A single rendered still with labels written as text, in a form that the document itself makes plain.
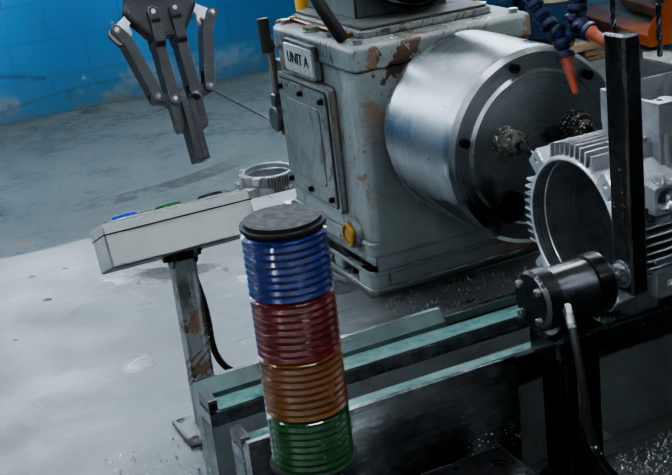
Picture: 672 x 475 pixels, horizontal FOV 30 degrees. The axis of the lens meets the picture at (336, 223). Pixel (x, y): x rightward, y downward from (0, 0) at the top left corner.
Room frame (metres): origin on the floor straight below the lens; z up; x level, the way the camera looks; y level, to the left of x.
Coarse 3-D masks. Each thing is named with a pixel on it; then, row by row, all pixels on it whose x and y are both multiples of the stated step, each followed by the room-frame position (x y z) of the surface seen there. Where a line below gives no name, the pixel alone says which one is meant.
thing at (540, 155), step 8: (536, 152) 1.31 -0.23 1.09; (544, 152) 1.31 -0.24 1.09; (536, 160) 1.32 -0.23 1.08; (544, 160) 1.30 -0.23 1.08; (536, 168) 1.31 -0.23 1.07; (608, 176) 1.20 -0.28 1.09; (600, 184) 1.21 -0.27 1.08; (608, 184) 1.19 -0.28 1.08; (608, 192) 1.19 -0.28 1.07; (608, 200) 1.20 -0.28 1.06; (544, 264) 1.31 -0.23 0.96; (624, 296) 1.19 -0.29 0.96; (632, 296) 1.19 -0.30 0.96; (616, 304) 1.19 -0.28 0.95; (624, 304) 1.20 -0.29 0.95
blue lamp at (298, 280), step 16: (288, 240) 0.84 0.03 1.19; (304, 240) 0.78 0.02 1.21; (320, 240) 0.79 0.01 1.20; (256, 256) 0.79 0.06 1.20; (272, 256) 0.78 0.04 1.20; (288, 256) 0.78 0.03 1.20; (304, 256) 0.78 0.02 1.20; (320, 256) 0.79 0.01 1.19; (256, 272) 0.79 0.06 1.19; (272, 272) 0.78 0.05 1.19; (288, 272) 0.78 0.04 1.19; (304, 272) 0.78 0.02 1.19; (320, 272) 0.79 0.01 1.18; (256, 288) 0.79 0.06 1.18; (272, 288) 0.78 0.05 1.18; (288, 288) 0.78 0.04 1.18; (304, 288) 0.78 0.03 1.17; (320, 288) 0.79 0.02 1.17
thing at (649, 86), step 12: (648, 84) 1.36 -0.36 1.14; (660, 84) 1.36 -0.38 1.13; (600, 96) 1.33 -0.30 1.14; (648, 96) 1.36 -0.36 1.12; (660, 96) 1.36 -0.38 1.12; (648, 108) 1.26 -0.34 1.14; (660, 108) 1.24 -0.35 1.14; (648, 120) 1.26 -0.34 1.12; (660, 120) 1.24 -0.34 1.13; (648, 132) 1.26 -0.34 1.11; (660, 132) 1.24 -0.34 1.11; (660, 144) 1.24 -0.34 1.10; (660, 156) 1.24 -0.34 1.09
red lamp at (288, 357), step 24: (264, 312) 0.79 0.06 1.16; (288, 312) 0.78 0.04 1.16; (312, 312) 0.78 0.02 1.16; (336, 312) 0.81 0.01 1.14; (264, 336) 0.79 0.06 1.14; (288, 336) 0.78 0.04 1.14; (312, 336) 0.78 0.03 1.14; (336, 336) 0.80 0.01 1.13; (288, 360) 0.78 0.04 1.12; (312, 360) 0.78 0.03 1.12
